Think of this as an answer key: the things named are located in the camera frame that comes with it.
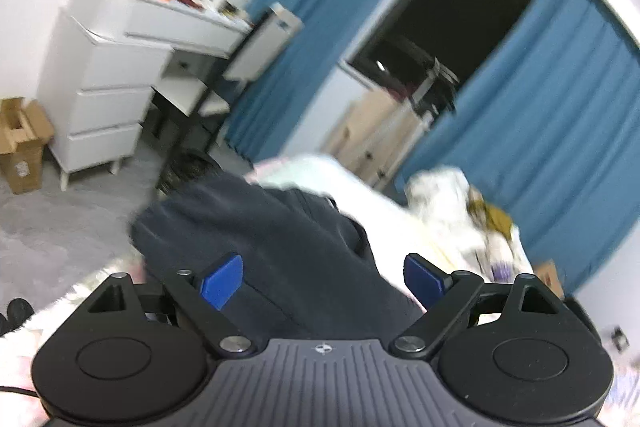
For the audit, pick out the blue curtain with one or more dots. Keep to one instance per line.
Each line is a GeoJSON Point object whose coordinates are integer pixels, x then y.
{"type": "Point", "coordinates": [310, 7]}
{"type": "Point", "coordinates": [550, 132]}

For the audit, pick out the brown paper bag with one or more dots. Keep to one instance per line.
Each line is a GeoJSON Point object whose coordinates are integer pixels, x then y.
{"type": "Point", "coordinates": [547, 277]}

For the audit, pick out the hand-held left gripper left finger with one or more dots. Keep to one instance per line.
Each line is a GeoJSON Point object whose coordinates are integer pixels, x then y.
{"type": "Point", "coordinates": [222, 279]}

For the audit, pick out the pastel tie-dye duvet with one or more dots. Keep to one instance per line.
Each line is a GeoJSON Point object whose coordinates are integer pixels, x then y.
{"type": "Point", "coordinates": [320, 174]}

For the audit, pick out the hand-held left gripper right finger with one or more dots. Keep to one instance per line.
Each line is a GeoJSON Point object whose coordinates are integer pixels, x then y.
{"type": "Point", "coordinates": [425, 282]}

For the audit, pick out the black slipper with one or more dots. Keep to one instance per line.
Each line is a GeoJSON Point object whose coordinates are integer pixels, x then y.
{"type": "Point", "coordinates": [15, 314]}

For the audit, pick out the white dresser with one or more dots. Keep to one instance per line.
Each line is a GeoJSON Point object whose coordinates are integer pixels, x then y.
{"type": "Point", "coordinates": [105, 67]}

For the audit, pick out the mustard yellow cloth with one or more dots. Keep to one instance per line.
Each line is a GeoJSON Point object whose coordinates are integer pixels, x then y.
{"type": "Point", "coordinates": [492, 214]}

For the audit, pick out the dark grey garment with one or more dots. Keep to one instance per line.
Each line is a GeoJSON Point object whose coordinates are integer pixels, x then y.
{"type": "Point", "coordinates": [280, 247]}

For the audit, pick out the beige cabinet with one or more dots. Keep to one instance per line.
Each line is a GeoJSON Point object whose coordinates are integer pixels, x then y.
{"type": "Point", "coordinates": [360, 132]}

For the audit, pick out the white metal stand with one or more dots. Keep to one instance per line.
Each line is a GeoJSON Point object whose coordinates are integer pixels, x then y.
{"type": "Point", "coordinates": [430, 87]}

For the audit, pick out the cardboard box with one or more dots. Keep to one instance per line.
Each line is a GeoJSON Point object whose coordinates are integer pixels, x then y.
{"type": "Point", "coordinates": [22, 147]}

